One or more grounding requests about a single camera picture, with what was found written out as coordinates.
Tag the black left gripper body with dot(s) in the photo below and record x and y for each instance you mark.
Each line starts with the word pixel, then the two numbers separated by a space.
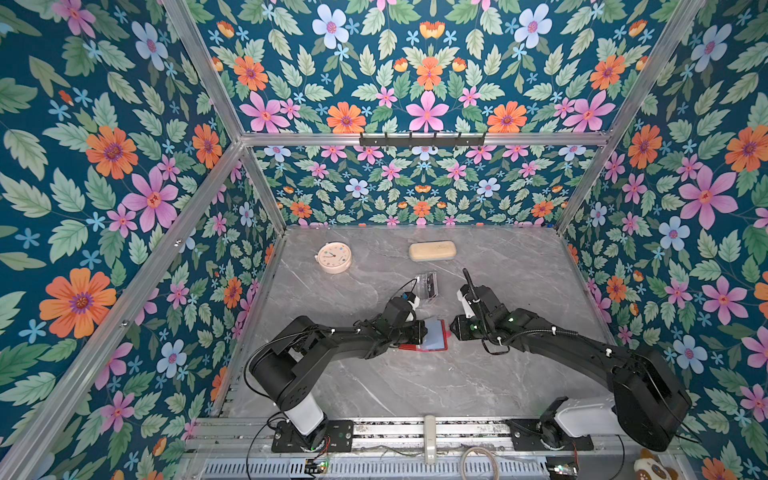
pixel 409 333

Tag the beige glasses case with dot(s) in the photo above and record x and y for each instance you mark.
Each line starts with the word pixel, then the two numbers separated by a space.
pixel 432 251

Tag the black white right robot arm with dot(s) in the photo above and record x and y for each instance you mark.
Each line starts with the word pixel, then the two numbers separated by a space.
pixel 646 401

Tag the plush panda toy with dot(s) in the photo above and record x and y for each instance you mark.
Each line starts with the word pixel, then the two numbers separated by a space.
pixel 649 467

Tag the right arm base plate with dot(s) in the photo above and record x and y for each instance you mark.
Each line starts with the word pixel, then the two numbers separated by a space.
pixel 534 435

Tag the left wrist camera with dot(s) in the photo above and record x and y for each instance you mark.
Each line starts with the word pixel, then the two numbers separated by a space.
pixel 412 299

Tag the red leather card holder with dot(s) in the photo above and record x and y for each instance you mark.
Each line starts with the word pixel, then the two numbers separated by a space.
pixel 435 339

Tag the white rail clip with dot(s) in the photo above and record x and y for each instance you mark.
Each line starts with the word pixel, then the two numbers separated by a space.
pixel 430 440

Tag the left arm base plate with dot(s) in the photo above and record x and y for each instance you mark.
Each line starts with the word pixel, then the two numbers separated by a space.
pixel 330 436

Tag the clear acrylic card stand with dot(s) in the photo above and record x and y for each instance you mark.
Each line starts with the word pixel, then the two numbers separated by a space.
pixel 426 287

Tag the pink round alarm clock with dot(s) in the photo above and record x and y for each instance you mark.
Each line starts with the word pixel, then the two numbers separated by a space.
pixel 334 258

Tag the white vent grille strip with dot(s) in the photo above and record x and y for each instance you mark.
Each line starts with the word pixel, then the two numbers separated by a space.
pixel 473 467

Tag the aluminium front rail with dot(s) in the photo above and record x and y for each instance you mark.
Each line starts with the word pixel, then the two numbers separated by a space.
pixel 398 433

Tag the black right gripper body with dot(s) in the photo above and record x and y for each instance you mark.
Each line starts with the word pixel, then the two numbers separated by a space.
pixel 468 328

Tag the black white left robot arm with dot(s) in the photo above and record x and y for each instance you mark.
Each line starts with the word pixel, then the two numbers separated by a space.
pixel 286 369

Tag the black hook bar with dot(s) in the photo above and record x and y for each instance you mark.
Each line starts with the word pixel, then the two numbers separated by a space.
pixel 407 140

